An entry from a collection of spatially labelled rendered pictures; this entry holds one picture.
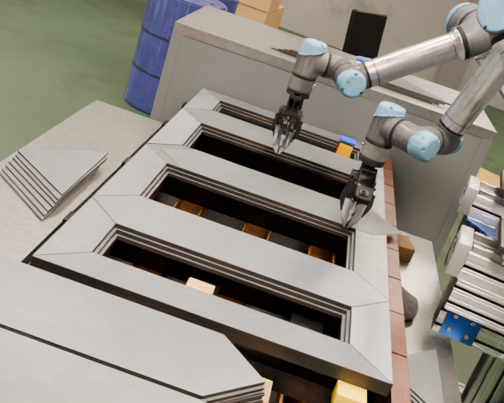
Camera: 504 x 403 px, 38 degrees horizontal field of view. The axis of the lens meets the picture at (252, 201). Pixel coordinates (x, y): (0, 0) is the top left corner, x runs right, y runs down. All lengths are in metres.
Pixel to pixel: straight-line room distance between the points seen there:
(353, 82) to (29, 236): 0.94
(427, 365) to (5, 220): 1.05
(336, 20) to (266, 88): 7.17
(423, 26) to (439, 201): 6.97
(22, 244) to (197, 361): 0.58
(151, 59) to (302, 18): 5.32
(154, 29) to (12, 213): 3.31
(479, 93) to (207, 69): 1.29
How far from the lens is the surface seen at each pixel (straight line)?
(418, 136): 1.88
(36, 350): 1.24
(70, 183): 1.94
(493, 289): 1.89
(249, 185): 2.09
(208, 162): 2.16
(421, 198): 2.99
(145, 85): 5.07
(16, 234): 1.74
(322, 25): 10.07
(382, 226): 2.15
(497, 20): 1.75
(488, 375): 2.28
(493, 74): 1.93
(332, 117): 2.89
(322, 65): 2.16
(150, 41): 5.02
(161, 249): 1.66
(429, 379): 1.79
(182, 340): 1.34
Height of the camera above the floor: 1.61
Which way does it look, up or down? 23 degrees down
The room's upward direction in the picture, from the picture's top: 19 degrees clockwise
